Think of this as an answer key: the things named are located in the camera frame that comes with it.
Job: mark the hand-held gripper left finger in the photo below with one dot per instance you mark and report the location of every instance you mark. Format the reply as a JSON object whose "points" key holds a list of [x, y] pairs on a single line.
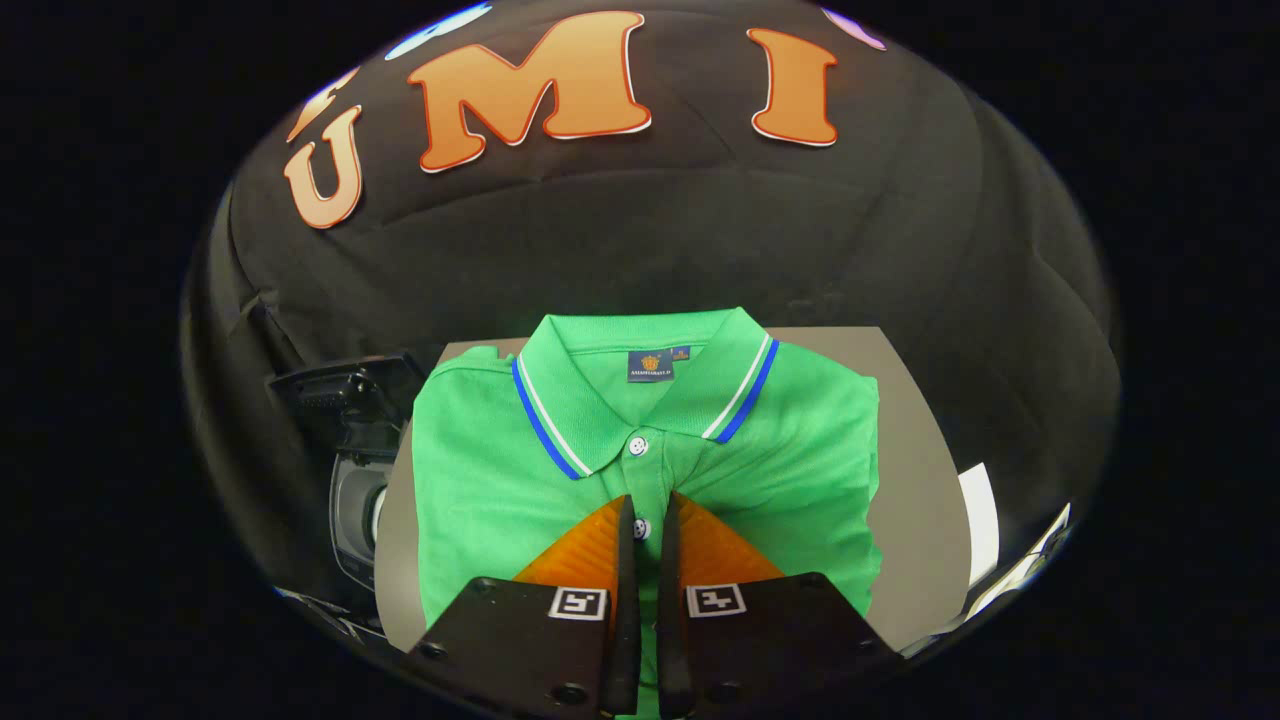
{"points": [[622, 620]]}

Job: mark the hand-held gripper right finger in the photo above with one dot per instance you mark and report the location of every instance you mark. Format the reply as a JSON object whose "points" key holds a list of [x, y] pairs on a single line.
{"points": [[672, 620]]}

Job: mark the green polo shirt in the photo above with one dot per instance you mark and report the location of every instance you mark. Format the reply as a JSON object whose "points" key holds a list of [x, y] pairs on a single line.
{"points": [[500, 480]]}

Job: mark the dark glass washing machine lid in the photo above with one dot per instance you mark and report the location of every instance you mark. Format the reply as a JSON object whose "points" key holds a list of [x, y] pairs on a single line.
{"points": [[340, 395]]}

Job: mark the white sheet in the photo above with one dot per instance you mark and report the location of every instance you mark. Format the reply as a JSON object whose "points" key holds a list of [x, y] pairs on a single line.
{"points": [[980, 520]]}

